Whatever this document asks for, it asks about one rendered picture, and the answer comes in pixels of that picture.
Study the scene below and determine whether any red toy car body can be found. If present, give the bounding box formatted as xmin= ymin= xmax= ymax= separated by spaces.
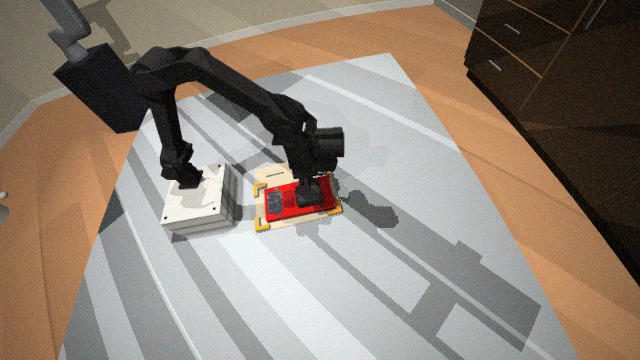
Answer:
xmin=265 ymin=175 xmax=336 ymax=223

